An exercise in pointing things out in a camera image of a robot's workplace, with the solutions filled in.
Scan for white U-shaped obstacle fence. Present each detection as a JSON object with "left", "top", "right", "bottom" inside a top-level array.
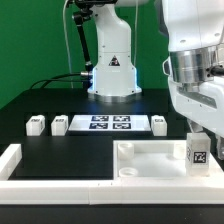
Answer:
[{"left": 0, "top": 144, "right": 224, "bottom": 205}]

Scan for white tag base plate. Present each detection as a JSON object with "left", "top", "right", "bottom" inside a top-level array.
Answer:
[{"left": 69, "top": 115, "right": 151, "bottom": 131}]

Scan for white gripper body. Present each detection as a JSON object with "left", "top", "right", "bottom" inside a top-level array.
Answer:
[{"left": 168, "top": 77, "right": 224, "bottom": 138}]

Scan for white square table top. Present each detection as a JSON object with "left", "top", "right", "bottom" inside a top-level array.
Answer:
[{"left": 113, "top": 140, "right": 224, "bottom": 179}]

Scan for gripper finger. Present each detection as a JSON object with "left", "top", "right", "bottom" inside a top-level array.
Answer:
[
  {"left": 187, "top": 119, "right": 202, "bottom": 133},
  {"left": 216, "top": 135, "right": 224, "bottom": 160}
]

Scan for black cables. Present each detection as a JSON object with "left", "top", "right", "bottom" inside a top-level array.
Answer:
[{"left": 29, "top": 73, "right": 94, "bottom": 90}]

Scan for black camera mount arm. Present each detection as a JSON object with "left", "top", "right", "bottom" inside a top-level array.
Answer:
[{"left": 72, "top": 0, "right": 118, "bottom": 72}]

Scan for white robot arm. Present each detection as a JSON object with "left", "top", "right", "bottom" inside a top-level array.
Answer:
[{"left": 88, "top": 0, "right": 224, "bottom": 160}]

